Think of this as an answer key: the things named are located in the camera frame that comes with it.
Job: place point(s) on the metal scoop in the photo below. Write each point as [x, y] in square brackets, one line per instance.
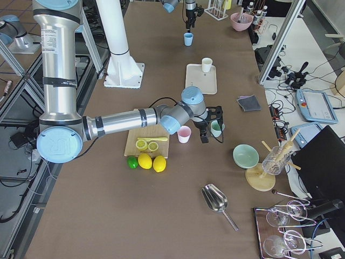
[217, 202]

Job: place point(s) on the blue teach pendant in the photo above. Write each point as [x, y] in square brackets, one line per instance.
[307, 132]
[315, 106]

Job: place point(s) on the wooden cutting board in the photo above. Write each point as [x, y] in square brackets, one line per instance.
[147, 132]

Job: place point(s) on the wine glass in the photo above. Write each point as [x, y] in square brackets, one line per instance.
[293, 214]
[290, 243]

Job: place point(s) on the white wire rack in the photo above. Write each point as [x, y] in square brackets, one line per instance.
[217, 9]

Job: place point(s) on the lower wine glass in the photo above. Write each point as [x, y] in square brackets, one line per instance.
[290, 243]

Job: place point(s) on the green cup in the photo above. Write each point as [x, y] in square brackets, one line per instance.
[216, 128]

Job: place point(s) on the green bowl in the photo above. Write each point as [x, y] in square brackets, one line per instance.
[245, 156]

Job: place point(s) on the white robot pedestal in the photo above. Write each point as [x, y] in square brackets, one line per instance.
[122, 71]

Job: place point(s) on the blue cup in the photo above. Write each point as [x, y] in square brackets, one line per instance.
[188, 38]

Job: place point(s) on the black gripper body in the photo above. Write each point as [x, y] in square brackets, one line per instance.
[189, 12]
[200, 124]

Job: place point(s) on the green lime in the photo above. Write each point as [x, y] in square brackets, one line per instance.
[132, 162]

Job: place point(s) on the pink cup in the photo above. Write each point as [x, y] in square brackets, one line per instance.
[184, 134]

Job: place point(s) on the yellow lemon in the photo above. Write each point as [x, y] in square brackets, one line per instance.
[159, 164]
[145, 161]

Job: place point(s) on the black laptop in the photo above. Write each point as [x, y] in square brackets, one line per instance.
[322, 165]

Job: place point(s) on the clear glass mug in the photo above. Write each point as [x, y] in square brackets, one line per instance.
[275, 162]

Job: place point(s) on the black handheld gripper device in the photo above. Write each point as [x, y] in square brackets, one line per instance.
[297, 79]

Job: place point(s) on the wooden cup tree stand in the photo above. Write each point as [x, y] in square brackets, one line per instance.
[258, 179]

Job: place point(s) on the grey folded cloth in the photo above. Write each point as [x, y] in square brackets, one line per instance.
[248, 103]

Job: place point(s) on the mirror tray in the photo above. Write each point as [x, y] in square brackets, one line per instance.
[264, 230]

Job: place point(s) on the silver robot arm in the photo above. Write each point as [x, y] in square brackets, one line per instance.
[171, 5]
[62, 129]

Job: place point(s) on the pink bowl with ice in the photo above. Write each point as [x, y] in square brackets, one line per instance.
[241, 24]

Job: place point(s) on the cream cup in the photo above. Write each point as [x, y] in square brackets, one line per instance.
[206, 64]

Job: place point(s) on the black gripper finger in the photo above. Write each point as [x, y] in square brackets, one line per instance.
[189, 25]
[204, 136]

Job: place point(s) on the lemon slice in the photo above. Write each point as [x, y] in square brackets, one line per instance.
[141, 145]
[153, 146]

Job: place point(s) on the upper wine glass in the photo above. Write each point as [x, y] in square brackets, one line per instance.
[293, 214]

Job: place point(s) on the cream rabbit tray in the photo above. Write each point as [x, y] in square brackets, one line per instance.
[205, 81]

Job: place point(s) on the yellow plastic knife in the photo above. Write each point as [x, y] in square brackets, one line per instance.
[154, 139]

